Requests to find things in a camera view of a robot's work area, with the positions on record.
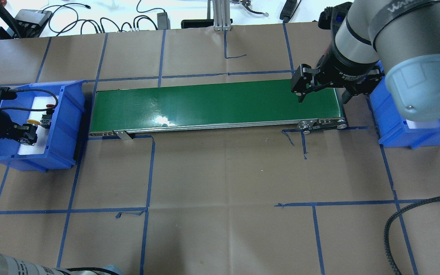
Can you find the bin white foam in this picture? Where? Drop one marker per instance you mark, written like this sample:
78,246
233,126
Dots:
430,126
42,133

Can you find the right bin white foam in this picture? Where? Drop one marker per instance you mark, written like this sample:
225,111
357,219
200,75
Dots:
430,126

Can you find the aluminium frame post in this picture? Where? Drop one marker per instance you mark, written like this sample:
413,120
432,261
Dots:
221,15

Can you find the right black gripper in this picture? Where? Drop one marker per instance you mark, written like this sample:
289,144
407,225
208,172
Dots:
339,65

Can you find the black usb hub box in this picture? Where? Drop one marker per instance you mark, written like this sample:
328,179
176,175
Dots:
32,22

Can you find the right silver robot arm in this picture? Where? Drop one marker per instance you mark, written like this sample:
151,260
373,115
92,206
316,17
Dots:
397,41

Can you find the green conveyor belt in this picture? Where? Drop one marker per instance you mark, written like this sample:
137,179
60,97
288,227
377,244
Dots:
214,106

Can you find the left bin white foam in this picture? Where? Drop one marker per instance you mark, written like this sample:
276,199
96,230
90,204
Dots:
42,133

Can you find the left blue plastic bin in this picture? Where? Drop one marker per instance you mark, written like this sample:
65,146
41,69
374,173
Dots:
65,126

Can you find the black power adapter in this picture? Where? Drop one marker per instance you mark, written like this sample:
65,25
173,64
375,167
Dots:
163,21

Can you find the right blue plastic bin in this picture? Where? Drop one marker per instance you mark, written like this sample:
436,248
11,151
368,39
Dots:
411,93

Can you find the yellow push button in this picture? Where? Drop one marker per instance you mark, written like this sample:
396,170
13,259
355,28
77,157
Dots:
44,122

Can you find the blue plastic bin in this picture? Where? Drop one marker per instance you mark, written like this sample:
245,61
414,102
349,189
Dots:
65,126
411,93

